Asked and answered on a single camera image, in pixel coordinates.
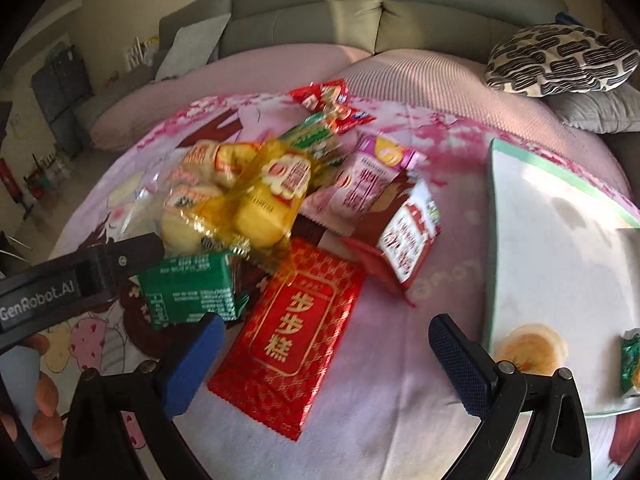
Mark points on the grey sofa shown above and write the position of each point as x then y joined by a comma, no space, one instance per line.
310,5

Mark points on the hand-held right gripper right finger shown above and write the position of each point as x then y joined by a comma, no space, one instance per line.
457,360

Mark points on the red snack packet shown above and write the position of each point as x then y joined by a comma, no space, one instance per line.
320,97

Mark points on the person's left hand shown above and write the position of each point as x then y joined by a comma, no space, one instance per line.
47,397

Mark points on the blue cloth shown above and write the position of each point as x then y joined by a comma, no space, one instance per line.
570,17

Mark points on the red fire extinguisher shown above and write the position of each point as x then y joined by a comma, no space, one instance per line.
7,180

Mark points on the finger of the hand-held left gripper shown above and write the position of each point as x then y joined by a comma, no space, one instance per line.
135,255

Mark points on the black and white patterned pillow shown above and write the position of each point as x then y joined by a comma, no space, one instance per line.
560,57

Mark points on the yellow bread packet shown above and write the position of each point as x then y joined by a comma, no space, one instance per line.
280,180

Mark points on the light grey pillow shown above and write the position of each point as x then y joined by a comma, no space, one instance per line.
192,45

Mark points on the pink ribbed mat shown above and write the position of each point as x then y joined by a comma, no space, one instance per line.
425,75

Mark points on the large red patterned packet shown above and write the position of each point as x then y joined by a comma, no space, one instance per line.
295,350

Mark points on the pink printed blanket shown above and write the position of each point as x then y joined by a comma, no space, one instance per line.
400,410

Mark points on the purple snack packet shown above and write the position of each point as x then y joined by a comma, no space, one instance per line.
392,152

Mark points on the dark cabinet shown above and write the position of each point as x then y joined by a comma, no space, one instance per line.
57,95

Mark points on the small green snack packet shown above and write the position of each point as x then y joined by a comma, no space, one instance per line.
631,365

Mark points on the green and white snack packet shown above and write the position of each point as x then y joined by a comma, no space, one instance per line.
310,135

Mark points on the white tray with teal rim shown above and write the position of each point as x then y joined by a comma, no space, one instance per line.
550,270

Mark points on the pink snack packet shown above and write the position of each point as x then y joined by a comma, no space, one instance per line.
345,190

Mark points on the grey fabric pillow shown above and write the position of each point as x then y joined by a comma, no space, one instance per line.
600,110

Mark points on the white rack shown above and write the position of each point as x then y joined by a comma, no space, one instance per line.
135,55

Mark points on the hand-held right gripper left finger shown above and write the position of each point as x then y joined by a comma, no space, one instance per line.
192,360

